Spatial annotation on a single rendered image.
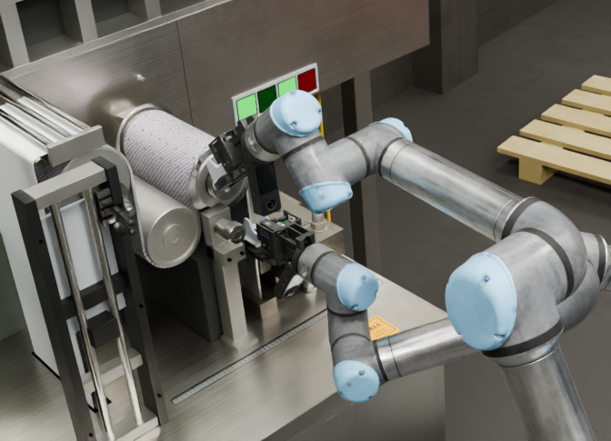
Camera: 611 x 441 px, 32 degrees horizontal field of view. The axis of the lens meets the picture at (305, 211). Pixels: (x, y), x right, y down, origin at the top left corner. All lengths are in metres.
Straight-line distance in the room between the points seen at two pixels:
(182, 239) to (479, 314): 0.75
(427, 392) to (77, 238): 0.88
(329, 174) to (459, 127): 3.22
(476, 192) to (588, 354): 1.98
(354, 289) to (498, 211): 0.39
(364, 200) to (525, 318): 1.66
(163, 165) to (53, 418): 0.52
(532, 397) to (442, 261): 2.48
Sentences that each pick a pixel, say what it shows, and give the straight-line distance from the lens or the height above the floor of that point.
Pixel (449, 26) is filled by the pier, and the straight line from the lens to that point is 5.09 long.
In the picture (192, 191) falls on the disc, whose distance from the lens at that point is 1.95.
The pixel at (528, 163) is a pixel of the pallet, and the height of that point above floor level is 0.09.
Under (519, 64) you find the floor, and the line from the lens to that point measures 5.49.
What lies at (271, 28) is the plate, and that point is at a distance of 2.40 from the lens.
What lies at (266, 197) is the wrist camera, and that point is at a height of 1.29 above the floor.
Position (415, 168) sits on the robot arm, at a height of 1.40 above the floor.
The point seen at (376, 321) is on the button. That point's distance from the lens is 2.11.
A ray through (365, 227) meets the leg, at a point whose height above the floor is 0.57.
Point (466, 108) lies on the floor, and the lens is 5.03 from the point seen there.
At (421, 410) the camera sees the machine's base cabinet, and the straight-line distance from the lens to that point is 2.27.
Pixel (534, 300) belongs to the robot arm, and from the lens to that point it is 1.41.
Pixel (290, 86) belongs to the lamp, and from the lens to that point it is 2.47.
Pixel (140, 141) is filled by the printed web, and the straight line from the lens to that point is 2.09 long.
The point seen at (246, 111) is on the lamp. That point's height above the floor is 1.18.
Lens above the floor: 2.20
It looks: 31 degrees down
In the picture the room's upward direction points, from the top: 6 degrees counter-clockwise
